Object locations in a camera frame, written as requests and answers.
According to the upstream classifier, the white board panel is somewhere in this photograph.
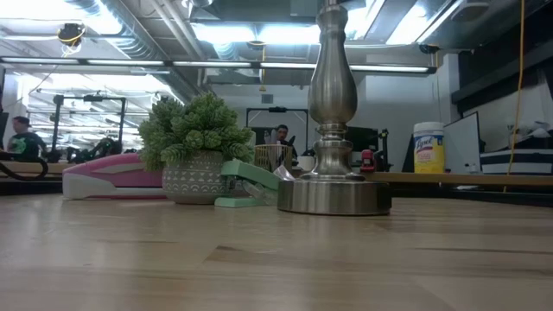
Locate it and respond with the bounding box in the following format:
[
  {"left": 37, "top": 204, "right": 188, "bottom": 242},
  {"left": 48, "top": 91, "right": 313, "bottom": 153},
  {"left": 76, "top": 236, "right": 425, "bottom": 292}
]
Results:
[{"left": 442, "top": 111, "right": 482, "bottom": 175}]

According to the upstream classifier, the thick black cable loop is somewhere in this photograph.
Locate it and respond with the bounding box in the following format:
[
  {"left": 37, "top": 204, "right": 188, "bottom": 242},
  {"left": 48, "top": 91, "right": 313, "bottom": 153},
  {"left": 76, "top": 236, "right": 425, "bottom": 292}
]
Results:
[{"left": 0, "top": 149, "right": 50, "bottom": 182}]

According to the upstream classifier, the person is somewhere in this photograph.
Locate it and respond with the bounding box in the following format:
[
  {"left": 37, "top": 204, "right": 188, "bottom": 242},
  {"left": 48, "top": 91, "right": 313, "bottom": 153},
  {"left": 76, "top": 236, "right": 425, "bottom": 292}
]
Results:
[
  {"left": 4, "top": 115, "right": 48, "bottom": 162},
  {"left": 274, "top": 124, "right": 300, "bottom": 160}
]

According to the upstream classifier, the pink and white stapler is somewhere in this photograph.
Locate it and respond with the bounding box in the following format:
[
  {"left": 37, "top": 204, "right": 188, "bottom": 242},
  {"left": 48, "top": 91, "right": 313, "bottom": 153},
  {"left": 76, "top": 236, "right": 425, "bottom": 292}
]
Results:
[{"left": 61, "top": 152, "right": 168, "bottom": 201}]

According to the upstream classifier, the black background station frame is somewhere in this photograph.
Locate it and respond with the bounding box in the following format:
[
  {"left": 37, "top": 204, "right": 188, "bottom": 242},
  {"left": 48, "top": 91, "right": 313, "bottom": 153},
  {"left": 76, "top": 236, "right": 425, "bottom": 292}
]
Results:
[
  {"left": 245, "top": 106, "right": 310, "bottom": 148},
  {"left": 50, "top": 93, "right": 127, "bottom": 153}
]

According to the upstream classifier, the yellow cable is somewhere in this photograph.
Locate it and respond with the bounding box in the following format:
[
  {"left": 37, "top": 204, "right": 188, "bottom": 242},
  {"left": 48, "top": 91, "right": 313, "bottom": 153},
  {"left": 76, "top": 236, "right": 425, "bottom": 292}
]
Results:
[{"left": 502, "top": 0, "right": 526, "bottom": 194}]

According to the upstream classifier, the light wood desk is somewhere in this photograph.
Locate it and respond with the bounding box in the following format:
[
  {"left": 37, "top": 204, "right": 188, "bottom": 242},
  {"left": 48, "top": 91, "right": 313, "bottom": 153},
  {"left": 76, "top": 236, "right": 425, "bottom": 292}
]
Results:
[{"left": 0, "top": 160, "right": 553, "bottom": 187}]

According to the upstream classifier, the black monitor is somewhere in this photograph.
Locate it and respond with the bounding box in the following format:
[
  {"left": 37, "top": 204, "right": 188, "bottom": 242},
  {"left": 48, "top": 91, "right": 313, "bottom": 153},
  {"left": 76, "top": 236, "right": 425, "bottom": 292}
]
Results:
[{"left": 344, "top": 125, "right": 380, "bottom": 153}]

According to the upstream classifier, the silver metal lamp base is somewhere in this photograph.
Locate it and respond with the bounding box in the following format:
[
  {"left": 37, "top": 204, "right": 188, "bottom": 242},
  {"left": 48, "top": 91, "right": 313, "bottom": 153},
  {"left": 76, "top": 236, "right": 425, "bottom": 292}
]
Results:
[{"left": 276, "top": 0, "right": 392, "bottom": 217}]

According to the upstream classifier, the black LED light bar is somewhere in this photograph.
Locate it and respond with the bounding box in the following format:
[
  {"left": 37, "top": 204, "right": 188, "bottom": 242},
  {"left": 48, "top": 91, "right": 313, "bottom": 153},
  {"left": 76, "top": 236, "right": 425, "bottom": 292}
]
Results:
[{"left": 0, "top": 54, "right": 438, "bottom": 75}]

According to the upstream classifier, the red stapler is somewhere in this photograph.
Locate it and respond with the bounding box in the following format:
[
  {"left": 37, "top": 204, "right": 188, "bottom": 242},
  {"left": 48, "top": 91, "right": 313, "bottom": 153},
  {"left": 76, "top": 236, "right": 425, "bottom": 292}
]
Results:
[{"left": 359, "top": 149, "right": 377, "bottom": 174}]

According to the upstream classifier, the black ceiling-mounted camera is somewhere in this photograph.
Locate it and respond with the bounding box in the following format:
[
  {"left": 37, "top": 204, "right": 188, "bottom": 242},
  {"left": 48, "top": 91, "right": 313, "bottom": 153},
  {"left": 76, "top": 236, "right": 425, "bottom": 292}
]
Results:
[{"left": 56, "top": 22, "right": 86, "bottom": 48}]

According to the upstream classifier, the mint green stapler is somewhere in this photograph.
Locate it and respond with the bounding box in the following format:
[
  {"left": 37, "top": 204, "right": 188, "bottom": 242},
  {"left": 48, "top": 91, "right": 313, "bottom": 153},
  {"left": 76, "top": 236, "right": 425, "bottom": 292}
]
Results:
[{"left": 213, "top": 159, "right": 283, "bottom": 209}]

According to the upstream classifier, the black and white striped box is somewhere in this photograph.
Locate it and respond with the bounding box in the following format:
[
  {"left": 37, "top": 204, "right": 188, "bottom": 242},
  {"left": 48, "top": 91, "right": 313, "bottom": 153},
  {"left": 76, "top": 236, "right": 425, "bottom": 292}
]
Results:
[{"left": 480, "top": 148, "right": 553, "bottom": 176}]

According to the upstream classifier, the yellow Lysol wipes canister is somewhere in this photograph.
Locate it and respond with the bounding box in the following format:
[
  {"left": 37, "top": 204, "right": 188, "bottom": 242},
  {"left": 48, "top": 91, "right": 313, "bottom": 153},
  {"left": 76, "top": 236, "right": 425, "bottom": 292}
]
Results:
[{"left": 412, "top": 121, "right": 447, "bottom": 175}]

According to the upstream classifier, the artificial green plant in pot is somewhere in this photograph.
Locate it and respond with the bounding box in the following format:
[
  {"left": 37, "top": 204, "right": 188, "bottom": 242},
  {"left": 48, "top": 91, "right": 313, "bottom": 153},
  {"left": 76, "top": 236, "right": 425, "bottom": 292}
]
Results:
[{"left": 137, "top": 92, "right": 257, "bottom": 206}]

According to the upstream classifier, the gold wire pen cup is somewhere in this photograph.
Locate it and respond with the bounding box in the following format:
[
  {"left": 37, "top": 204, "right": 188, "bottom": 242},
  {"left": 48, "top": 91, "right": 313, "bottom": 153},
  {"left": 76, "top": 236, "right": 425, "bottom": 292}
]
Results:
[{"left": 253, "top": 143, "right": 295, "bottom": 174}]

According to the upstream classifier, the white crumpled bag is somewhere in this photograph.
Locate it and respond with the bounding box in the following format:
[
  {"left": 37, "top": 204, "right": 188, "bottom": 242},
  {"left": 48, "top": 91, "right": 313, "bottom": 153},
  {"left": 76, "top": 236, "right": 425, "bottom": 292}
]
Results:
[{"left": 507, "top": 119, "right": 553, "bottom": 150}]

